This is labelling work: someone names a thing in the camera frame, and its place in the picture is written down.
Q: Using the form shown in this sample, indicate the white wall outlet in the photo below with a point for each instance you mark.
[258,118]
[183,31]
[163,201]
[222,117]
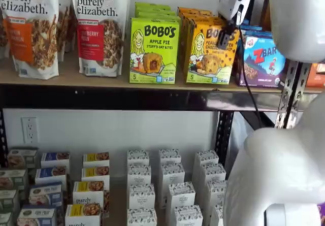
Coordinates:
[29,130]

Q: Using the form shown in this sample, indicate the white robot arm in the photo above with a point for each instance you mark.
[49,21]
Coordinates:
[279,160]

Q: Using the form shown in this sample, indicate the blue purple Zbar box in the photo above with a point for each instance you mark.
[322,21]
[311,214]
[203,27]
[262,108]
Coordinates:
[250,28]
[256,33]
[261,66]

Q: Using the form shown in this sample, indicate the white box green label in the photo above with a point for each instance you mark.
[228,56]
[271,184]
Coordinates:
[8,200]
[5,219]
[12,180]
[21,157]

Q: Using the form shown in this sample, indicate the white patterned carton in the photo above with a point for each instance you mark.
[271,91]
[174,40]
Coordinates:
[142,217]
[142,195]
[207,157]
[180,195]
[213,172]
[138,156]
[170,155]
[188,215]
[139,174]
[172,172]
[217,190]
[217,215]

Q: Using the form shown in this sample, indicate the yellow Bobo's oat bites box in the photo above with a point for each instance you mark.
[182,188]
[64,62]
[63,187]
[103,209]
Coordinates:
[152,58]

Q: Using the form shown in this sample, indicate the white box yellow label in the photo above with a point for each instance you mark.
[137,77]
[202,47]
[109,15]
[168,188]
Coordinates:
[95,171]
[96,157]
[83,214]
[89,190]

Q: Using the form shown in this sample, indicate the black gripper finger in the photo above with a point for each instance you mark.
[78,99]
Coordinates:
[224,39]
[234,30]

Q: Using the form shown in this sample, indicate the green Bobo's apple pie box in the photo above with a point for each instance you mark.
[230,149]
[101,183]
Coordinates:
[152,5]
[157,13]

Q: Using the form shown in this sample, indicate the granola bag red label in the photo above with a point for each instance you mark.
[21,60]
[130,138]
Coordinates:
[101,33]

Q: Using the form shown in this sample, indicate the black metal shelf rack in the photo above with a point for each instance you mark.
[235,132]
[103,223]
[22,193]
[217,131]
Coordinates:
[302,83]
[127,97]

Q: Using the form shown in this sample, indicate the orange Bobo's peanut butter box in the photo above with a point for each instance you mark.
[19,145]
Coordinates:
[200,17]
[193,10]
[203,63]

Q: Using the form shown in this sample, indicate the granola bag orange label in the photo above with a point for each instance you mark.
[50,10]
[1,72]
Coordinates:
[30,33]

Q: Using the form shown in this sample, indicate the white box blue label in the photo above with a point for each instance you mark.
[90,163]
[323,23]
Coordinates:
[45,194]
[50,174]
[36,215]
[54,157]

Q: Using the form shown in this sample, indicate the large orange cardboard box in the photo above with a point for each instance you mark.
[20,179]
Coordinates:
[316,78]

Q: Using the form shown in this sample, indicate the white granola bag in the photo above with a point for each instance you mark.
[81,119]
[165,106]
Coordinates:
[66,28]
[3,33]

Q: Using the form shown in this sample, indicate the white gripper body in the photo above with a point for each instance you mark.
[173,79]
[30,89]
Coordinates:
[232,0]

